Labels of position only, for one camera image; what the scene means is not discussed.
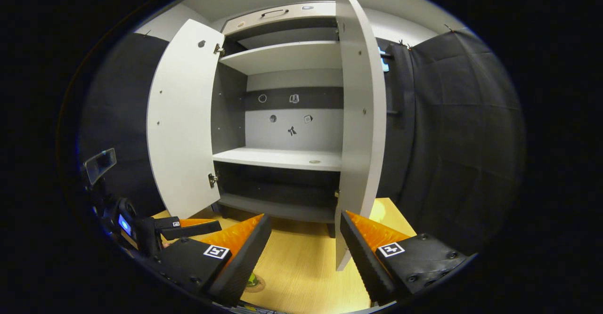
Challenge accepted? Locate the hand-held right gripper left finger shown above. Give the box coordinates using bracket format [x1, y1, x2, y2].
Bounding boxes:
[155, 213, 273, 307]

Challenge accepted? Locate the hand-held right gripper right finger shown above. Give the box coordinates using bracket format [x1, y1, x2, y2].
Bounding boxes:
[339, 210, 469, 305]

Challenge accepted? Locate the round brown coaster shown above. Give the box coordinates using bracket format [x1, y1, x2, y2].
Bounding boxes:
[242, 275, 266, 294]

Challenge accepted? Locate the grey cabinet door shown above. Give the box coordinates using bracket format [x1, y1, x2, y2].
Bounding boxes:
[147, 19, 226, 219]
[334, 0, 388, 272]

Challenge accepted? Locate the grey white cabinet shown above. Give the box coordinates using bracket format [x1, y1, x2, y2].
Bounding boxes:
[210, 1, 344, 238]

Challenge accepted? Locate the white cabinet shelf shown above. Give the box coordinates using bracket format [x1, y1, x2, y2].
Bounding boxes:
[219, 40, 342, 75]

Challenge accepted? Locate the beige cabinet drawer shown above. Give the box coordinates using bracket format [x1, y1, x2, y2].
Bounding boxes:
[221, 1, 337, 36]

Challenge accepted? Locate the black backdrop cloth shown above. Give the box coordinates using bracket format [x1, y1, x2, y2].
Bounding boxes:
[377, 27, 527, 256]

